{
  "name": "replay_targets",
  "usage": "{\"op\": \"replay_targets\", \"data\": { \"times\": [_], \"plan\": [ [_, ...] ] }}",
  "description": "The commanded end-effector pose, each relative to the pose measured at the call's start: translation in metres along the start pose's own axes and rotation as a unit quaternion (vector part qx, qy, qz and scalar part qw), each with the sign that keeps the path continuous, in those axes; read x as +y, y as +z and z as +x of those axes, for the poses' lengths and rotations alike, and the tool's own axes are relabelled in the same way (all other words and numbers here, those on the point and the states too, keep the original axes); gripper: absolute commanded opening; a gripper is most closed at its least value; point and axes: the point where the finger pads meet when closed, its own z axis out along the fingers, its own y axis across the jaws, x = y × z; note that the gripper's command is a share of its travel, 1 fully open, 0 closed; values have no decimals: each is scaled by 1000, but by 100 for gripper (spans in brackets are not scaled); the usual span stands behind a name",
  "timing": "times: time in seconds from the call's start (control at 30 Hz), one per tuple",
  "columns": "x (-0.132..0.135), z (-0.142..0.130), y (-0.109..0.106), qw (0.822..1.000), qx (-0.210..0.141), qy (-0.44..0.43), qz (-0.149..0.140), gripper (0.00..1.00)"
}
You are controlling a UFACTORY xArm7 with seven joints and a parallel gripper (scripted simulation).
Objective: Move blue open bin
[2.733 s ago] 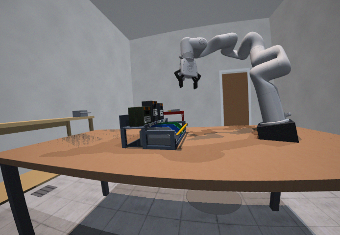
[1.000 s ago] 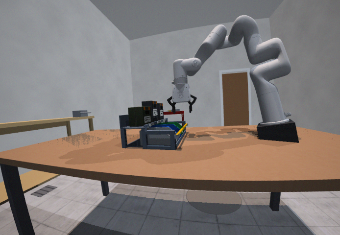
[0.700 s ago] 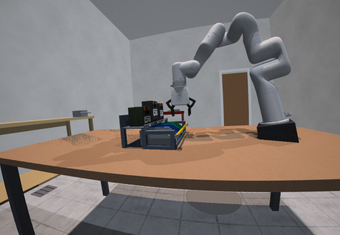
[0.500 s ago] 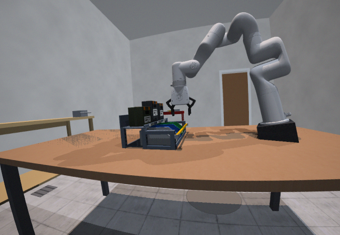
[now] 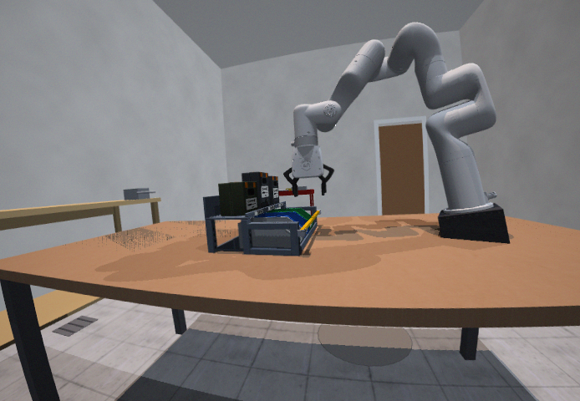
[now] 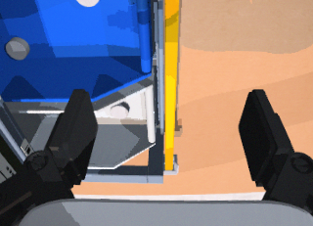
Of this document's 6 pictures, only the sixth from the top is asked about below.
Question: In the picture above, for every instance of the grey metal shelf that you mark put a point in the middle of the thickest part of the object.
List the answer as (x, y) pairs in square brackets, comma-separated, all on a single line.
[(138, 174)]

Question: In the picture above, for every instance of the olive green case with orange latches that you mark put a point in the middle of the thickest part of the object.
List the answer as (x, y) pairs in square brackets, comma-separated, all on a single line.
[(9, 163)]

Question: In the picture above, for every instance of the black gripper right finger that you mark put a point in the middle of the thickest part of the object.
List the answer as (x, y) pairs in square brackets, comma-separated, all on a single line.
[(285, 175)]

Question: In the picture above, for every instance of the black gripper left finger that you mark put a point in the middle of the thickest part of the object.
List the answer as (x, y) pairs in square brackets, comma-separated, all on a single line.
[(65, 156)]

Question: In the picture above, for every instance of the yellow bar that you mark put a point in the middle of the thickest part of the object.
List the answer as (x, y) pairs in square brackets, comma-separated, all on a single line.
[(171, 43)]

